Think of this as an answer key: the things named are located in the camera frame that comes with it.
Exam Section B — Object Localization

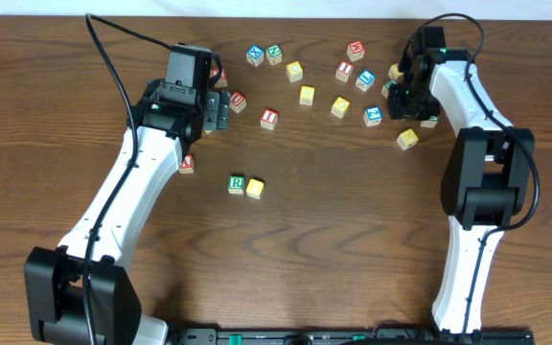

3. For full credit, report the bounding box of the yellow O block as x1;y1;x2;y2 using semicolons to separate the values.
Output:
331;97;351;118
246;178;265;199

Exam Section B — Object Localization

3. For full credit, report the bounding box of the green R block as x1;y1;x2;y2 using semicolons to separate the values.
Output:
228;175;245;195

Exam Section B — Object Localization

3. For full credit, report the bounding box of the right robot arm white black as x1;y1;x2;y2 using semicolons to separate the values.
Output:
387;19;540;337

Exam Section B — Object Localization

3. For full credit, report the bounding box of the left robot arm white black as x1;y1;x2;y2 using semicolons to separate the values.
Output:
24;43;229;344

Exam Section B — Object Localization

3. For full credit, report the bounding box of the red U block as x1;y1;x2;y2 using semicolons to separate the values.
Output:
230;91;246;113

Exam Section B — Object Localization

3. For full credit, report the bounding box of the red Y block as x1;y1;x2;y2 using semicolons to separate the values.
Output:
210;68;228;88

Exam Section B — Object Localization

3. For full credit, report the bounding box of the green Z block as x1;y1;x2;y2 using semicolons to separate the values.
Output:
381;80;397;99

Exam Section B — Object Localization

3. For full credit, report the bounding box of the green L block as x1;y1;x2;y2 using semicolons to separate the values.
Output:
421;116;439;128

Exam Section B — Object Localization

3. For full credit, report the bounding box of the yellow block top right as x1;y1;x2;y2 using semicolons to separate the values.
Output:
388;63;403;83

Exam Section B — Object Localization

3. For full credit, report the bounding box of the yellow K block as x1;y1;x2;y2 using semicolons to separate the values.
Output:
397;128;419;150

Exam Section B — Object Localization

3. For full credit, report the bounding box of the blue 2 block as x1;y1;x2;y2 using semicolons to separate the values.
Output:
363;106;383;127

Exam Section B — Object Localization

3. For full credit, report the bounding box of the blue L block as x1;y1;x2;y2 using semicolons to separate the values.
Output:
356;69;376;92

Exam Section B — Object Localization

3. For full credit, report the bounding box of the red I block centre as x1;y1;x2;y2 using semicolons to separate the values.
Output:
260;108;279;130

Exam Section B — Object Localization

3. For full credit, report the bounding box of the red i block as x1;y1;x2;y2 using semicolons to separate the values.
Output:
335;61;354;82
260;108;279;130

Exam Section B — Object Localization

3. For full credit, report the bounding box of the blue X block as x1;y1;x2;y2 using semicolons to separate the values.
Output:
246;44;265;67

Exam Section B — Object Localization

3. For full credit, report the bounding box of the red A block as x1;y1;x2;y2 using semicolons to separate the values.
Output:
178;154;195;173

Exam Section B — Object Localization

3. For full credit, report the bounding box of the red I block right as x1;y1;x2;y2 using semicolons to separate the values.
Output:
335;61;354;82

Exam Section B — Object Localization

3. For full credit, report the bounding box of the red H block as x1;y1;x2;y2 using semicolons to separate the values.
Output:
347;40;366;61

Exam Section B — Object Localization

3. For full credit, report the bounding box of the green N block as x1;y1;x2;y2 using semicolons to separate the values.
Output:
265;44;283;65

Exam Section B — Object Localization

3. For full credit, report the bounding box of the yellow C block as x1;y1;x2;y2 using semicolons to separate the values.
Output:
287;61;304;82

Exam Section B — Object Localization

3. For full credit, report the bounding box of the yellow S block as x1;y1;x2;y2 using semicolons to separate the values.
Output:
299;85;315;106

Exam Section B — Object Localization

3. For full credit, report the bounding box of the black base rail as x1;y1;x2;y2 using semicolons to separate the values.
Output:
165;326;536;345

